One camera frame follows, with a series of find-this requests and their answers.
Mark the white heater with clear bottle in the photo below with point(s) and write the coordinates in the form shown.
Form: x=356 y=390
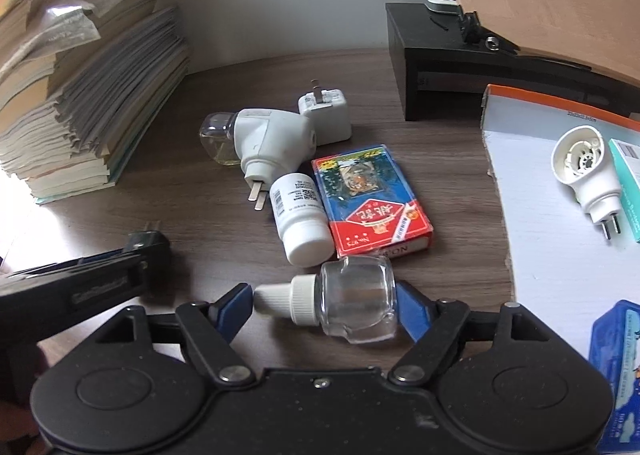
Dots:
x=270 y=135

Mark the black monitor riser stand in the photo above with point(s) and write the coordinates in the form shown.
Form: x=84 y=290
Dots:
x=425 y=75

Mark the clear plastic bag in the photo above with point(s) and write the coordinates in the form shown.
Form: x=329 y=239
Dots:
x=65 y=27

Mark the white charger adapter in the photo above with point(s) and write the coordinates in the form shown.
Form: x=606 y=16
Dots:
x=325 y=117

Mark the white box lid orange rim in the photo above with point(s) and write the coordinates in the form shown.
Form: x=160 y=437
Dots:
x=540 y=215

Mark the black plug adapter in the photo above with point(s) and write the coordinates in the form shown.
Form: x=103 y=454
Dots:
x=147 y=241

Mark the stack of books and magazines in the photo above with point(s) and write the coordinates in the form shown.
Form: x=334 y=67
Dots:
x=100 y=95

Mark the clear bottle white cap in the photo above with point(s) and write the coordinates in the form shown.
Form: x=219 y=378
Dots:
x=355 y=295

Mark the white pill bottle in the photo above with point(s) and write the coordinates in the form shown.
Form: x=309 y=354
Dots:
x=300 y=220

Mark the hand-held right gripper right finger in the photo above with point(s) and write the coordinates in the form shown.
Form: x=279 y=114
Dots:
x=410 y=310

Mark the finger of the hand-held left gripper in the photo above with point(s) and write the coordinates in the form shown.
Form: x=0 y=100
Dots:
x=156 y=275

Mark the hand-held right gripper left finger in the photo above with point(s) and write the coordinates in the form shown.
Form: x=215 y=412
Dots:
x=237 y=307

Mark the small white device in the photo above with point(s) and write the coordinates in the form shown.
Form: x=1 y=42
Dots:
x=440 y=4

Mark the white and teal carton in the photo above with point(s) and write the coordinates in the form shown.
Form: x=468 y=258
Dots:
x=627 y=185

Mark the white plug-in heater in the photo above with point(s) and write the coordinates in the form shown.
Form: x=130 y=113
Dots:
x=590 y=170

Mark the red playing card box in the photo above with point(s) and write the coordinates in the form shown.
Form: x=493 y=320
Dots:
x=370 y=205

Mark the person's left hand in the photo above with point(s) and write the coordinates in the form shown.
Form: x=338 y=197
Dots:
x=15 y=422

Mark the black board bracket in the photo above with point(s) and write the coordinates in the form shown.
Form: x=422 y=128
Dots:
x=482 y=32

